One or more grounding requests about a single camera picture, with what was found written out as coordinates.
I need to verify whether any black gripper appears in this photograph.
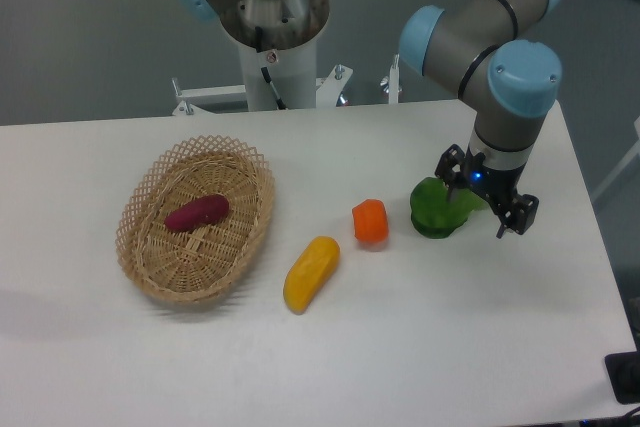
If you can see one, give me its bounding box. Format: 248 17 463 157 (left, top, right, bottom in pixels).
435 144 539 239

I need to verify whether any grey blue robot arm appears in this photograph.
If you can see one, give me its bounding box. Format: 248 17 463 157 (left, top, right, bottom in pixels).
181 0 562 234

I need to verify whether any purple sweet potato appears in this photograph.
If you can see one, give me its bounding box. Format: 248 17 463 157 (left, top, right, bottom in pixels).
164 194 230 232

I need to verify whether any woven wicker basket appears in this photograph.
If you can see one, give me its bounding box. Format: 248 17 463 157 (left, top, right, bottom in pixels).
115 135 275 304

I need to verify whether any green lettuce toy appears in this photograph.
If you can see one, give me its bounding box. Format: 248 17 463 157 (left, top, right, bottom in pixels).
410 177 488 239

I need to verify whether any orange pumpkin toy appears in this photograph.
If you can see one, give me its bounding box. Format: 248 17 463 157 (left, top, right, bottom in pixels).
352 199 389 244

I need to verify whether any black device at table edge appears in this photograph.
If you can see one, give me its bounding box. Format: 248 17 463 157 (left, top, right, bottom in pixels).
604 351 639 405

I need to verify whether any white frame at right edge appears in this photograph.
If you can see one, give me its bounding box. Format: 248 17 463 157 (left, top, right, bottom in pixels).
590 117 640 204

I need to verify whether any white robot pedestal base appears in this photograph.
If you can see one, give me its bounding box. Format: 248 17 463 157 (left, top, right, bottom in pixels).
171 36 404 116

